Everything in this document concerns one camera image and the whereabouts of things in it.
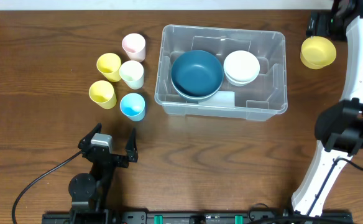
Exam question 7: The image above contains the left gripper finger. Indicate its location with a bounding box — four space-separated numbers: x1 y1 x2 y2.
78 123 102 151
125 128 138 162

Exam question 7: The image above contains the dark blue large bowl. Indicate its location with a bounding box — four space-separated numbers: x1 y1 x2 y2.
174 87 219 101

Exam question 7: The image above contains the white small bowl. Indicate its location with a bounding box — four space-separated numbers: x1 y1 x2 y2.
223 50 260 82

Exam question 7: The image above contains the grey small bowl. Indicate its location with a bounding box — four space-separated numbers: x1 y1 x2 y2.
225 74 256 86

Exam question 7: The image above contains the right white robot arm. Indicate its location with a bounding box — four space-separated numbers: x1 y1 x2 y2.
292 0 363 217

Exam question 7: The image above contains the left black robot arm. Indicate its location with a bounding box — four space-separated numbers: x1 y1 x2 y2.
68 123 138 224

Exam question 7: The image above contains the clear plastic storage container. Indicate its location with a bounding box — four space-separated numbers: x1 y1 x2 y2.
155 24 288 121

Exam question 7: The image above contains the yellow small bowl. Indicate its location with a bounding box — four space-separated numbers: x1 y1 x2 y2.
300 36 337 70

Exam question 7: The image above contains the light blue plastic cup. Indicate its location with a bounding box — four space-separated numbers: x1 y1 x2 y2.
120 93 145 122

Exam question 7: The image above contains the yellow cup lower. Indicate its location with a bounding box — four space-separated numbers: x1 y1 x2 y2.
89 80 117 110

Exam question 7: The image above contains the yellow cup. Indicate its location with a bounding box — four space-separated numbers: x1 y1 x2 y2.
89 80 117 110
96 53 121 82

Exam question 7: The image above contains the cream white plastic cup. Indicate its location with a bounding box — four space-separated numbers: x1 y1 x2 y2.
119 60 144 90

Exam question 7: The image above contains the yellow cup upper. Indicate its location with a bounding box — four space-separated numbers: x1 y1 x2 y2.
96 53 121 82

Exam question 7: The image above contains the pink plastic cup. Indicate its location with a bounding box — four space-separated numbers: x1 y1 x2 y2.
122 33 146 62

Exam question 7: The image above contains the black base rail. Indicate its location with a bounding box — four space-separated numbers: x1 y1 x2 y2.
42 209 354 224

